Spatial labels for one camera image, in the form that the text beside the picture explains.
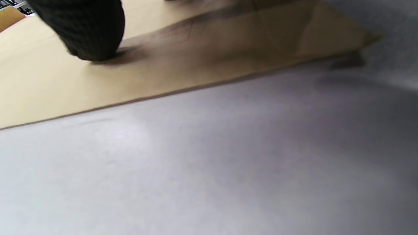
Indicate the person's right hand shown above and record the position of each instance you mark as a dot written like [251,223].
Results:
[88,29]

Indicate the brown paper envelope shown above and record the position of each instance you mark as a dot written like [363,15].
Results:
[196,65]

